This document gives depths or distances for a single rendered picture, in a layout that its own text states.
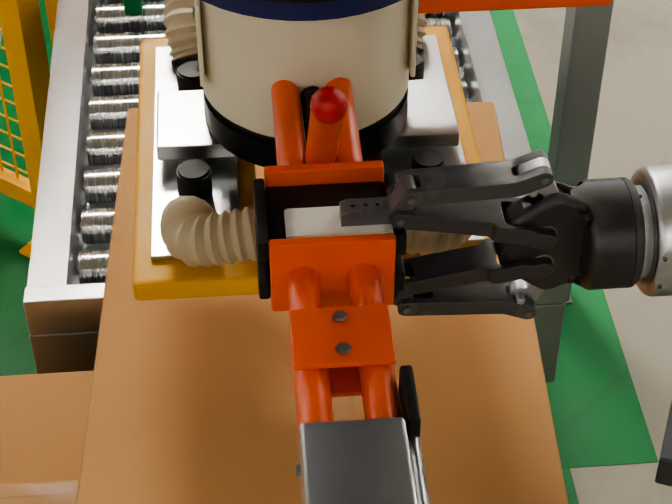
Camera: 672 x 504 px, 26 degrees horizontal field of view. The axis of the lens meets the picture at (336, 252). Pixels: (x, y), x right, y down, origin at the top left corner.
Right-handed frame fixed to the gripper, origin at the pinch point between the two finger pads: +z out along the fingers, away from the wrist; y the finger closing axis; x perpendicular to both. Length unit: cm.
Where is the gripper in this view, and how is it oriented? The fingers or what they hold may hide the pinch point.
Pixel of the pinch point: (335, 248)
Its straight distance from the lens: 97.3
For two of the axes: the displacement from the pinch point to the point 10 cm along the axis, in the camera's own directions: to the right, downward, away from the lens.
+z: -10.0, 0.6, -0.6
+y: 0.0, 7.4, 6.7
